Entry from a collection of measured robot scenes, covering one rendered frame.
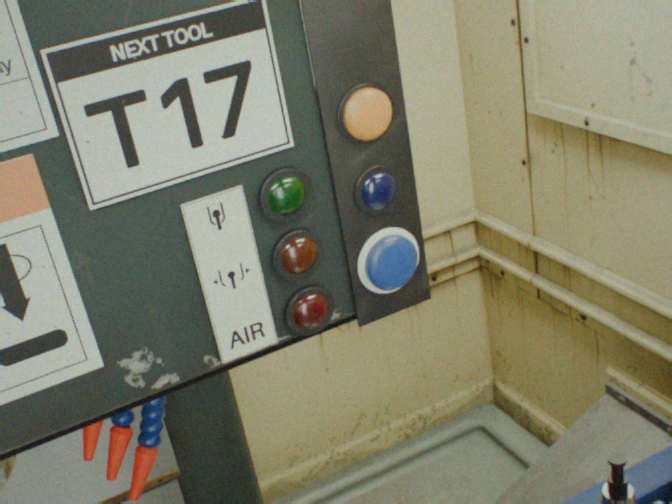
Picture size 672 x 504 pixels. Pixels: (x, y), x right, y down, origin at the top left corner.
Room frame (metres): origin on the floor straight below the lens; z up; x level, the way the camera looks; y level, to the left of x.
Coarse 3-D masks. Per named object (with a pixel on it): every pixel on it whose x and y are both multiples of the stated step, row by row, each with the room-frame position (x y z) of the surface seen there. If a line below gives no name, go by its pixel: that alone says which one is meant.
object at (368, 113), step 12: (360, 96) 0.40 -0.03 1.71; (372, 96) 0.40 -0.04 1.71; (384, 96) 0.40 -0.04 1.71; (348, 108) 0.39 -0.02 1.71; (360, 108) 0.39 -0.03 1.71; (372, 108) 0.40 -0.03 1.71; (384, 108) 0.40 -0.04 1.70; (348, 120) 0.39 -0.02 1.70; (360, 120) 0.39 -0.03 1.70; (372, 120) 0.39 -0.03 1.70; (384, 120) 0.40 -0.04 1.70; (360, 132) 0.39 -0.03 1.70; (372, 132) 0.40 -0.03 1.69; (384, 132) 0.40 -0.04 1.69
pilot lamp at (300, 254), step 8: (296, 240) 0.38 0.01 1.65; (304, 240) 0.38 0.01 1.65; (312, 240) 0.38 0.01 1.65; (288, 248) 0.38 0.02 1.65; (296, 248) 0.38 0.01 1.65; (304, 248) 0.38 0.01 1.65; (312, 248) 0.38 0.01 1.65; (288, 256) 0.38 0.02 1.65; (296, 256) 0.38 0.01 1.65; (304, 256) 0.38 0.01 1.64; (312, 256) 0.38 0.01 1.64; (288, 264) 0.38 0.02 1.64; (296, 264) 0.38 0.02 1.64; (304, 264) 0.38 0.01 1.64; (312, 264) 0.38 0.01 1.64; (296, 272) 0.38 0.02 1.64; (304, 272) 0.38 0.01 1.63
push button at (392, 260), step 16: (384, 240) 0.40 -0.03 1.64; (400, 240) 0.40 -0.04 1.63; (368, 256) 0.39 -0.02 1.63; (384, 256) 0.39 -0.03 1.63; (400, 256) 0.40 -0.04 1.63; (416, 256) 0.40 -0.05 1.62; (368, 272) 0.39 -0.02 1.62; (384, 272) 0.39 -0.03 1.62; (400, 272) 0.40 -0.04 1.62; (384, 288) 0.39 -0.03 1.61
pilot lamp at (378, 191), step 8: (376, 176) 0.40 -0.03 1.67; (384, 176) 0.40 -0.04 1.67; (368, 184) 0.40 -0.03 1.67; (376, 184) 0.40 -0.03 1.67; (384, 184) 0.40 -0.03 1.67; (392, 184) 0.40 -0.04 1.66; (368, 192) 0.40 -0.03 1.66; (376, 192) 0.40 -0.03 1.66; (384, 192) 0.40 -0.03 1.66; (392, 192) 0.40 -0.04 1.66; (368, 200) 0.40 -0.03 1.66; (376, 200) 0.40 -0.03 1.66; (384, 200) 0.40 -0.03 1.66; (376, 208) 0.40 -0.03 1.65
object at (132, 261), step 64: (64, 0) 0.36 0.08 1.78; (128, 0) 0.37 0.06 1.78; (192, 0) 0.38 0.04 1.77; (64, 128) 0.35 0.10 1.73; (320, 128) 0.39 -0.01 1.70; (64, 192) 0.35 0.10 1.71; (192, 192) 0.37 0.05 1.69; (256, 192) 0.38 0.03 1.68; (320, 192) 0.39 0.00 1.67; (128, 256) 0.36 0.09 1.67; (192, 256) 0.37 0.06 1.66; (128, 320) 0.35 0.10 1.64; (192, 320) 0.36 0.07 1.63; (64, 384) 0.34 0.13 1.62; (128, 384) 0.35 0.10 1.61; (192, 384) 0.37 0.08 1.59; (0, 448) 0.33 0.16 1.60
